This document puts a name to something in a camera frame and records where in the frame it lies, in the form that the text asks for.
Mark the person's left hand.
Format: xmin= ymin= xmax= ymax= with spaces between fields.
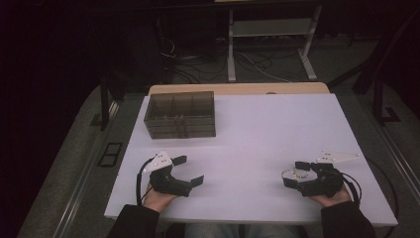
xmin=142 ymin=182 xmax=179 ymax=213

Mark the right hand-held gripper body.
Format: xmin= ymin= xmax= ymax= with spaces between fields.
xmin=296 ymin=150 xmax=362 ymax=198

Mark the black floor socket plate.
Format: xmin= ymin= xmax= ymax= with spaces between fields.
xmin=97 ymin=142 xmax=124 ymax=169

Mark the smoked transparent jewelry box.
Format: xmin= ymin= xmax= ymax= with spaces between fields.
xmin=143 ymin=90 xmax=217 ymax=140

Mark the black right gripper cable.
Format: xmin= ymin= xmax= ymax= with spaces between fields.
xmin=341 ymin=172 xmax=364 ymax=204

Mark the tangle of floor cables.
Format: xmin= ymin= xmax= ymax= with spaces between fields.
xmin=157 ymin=36 xmax=293 ymax=84

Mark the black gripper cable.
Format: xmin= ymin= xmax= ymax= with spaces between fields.
xmin=136 ymin=158 xmax=157 ymax=206
xmin=341 ymin=172 xmax=364 ymax=204

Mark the clear jewelry box drawer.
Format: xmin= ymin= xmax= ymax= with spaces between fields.
xmin=150 ymin=129 xmax=217 ymax=140

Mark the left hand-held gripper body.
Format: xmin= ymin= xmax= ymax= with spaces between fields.
xmin=142 ymin=150 xmax=193 ymax=198

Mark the gold sparkly hoop earring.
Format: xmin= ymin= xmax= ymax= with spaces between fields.
xmin=280 ymin=168 xmax=300 ymax=180
xmin=295 ymin=168 xmax=312 ymax=181

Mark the black metal stand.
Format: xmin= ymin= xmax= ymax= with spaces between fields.
xmin=326 ymin=9 xmax=420 ymax=127
xmin=89 ymin=70 xmax=128 ymax=132

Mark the white metal stand frame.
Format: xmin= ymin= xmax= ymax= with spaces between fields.
xmin=227 ymin=4 xmax=323 ymax=83

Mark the metal floor rail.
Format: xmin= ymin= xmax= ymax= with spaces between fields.
xmin=52 ymin=98 xmax=121 ymax=238
xmin=363 ymin=108 xmax=420 ymax=199

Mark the person's right hand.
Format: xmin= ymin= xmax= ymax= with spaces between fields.
xmin=310 ymin=184 xmax=353 ymax=208

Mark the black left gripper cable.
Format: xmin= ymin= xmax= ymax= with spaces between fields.
xmin=136 ymin=158 xmax=157 ymax=206

